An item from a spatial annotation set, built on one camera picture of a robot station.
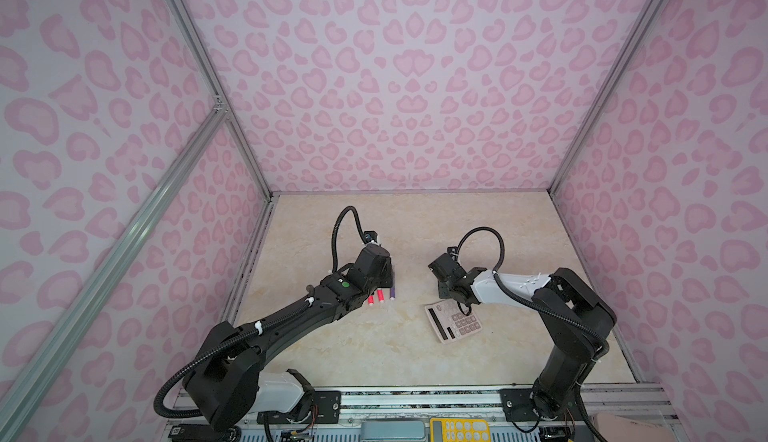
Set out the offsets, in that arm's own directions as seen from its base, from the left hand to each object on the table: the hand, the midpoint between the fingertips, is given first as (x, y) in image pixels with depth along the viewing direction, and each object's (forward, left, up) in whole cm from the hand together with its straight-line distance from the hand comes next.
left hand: (388, 261), depth 84 cm
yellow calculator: (-38, -16, -12) cm, 43 cm away
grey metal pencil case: (-38, 0, -8) cm, 39 cm away
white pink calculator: (-13, -17, -12) cm, 25 cm away
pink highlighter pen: (-5, +6, -14) cm, 16 cm away
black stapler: (-38, +43, -9) cm, 58 cm away
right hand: (0, -19, -14) cm, 24 cm away
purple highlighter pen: (-3, -1, -14) cm, 15 cm away
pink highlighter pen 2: (-3, +3, -14) cm, 15 cm away
